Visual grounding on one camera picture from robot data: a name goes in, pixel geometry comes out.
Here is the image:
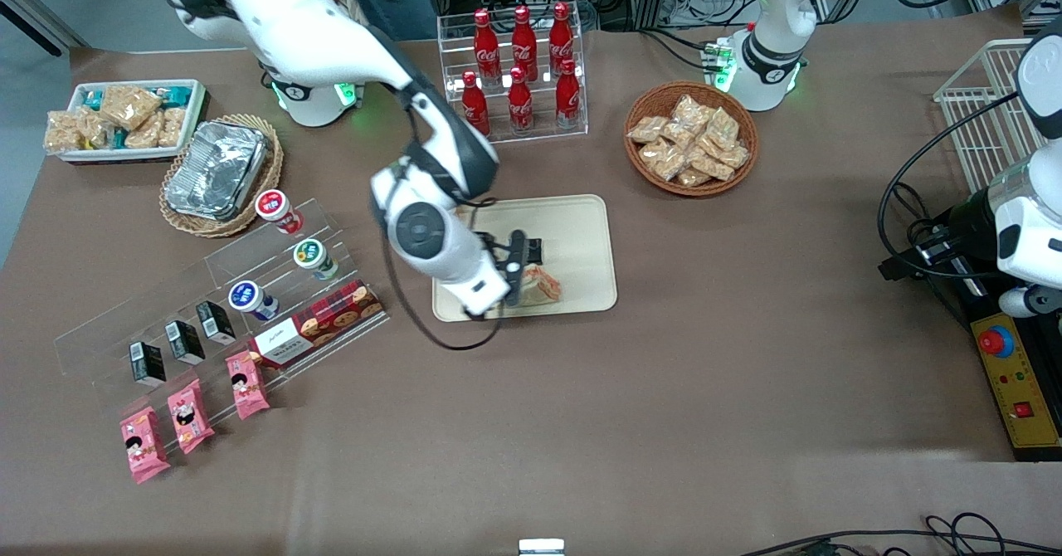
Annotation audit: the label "triangle sandwich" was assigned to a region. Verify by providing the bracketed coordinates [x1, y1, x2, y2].
[521, 265, 564, 305]

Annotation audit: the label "beige plastic serving tray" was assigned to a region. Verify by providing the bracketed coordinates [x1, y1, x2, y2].
[431, 195, 619, 323]

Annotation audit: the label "clear acrylic bottle rack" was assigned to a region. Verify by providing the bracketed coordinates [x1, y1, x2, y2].
[436, 8, 589, 144]

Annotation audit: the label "yellow control box with e-stop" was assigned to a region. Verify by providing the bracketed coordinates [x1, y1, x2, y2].
[969, 311, 1062, 462]

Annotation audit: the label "round brown wicker bowl basket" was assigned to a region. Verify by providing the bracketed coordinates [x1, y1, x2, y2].
[624, 81, 759, 198]

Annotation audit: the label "red cola bottle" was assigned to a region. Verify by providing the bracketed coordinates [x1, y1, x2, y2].
[511, 5, 539, 84]
[507, 66, 534, 134]
[548, 2, 576, 77]
[460, 71, 491, 137]
[473, 8, 502, 85]
[554, 59, 582, 130]

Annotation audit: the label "red plaid cookie box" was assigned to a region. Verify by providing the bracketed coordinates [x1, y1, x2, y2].
[247, 280, 386, 370]

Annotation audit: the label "yogurt cup with green lid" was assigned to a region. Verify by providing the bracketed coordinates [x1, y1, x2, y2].
[293, 239, 340, 282]

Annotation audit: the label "yogurt cup with red lid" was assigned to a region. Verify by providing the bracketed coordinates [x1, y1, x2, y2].
[254, 189, 304, 236]

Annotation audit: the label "flat brown wicker basket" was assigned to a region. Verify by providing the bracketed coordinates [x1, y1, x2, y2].
[158, 114, 285, 239]

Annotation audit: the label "yogurt cup with blue lid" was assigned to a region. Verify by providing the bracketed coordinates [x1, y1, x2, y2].
[227, 280, 280, 323]

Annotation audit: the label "white power strip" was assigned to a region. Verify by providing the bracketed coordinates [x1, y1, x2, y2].
[700, 38, 739, 94]

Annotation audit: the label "pink snack packet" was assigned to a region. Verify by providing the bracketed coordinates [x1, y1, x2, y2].
[225, 350, 272, 421]
[166, 378, 217, 456]
[119, 407, 172, 485]

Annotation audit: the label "small black drink carton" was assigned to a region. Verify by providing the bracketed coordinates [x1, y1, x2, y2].
[196, 300, 238, 347]
[129, 341, 168, 388]
[164, 319, 207, 367]

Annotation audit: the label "aluminium foil container stack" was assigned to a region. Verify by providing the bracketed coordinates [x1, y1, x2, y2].
[165, 120, 269, 222]

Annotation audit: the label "clear acrylic tiered shelf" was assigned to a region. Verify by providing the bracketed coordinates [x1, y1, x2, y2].
[53, 199, 392, 459]

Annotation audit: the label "white rectangular plastic bin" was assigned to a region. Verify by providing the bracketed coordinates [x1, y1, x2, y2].
[56, 80, 207, 164]

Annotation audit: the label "black cable bundle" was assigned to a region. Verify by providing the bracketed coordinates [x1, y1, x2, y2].
[876, 90, 1023, 285]

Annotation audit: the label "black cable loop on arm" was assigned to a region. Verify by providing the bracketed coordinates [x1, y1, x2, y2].
[378, 198, 509, 352]

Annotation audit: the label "white wire basket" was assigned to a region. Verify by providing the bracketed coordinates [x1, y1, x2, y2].
[933, 38, 1050, 195]

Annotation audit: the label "black floor cables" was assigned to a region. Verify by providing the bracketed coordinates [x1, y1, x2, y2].
[737, 512, 1062, 556]

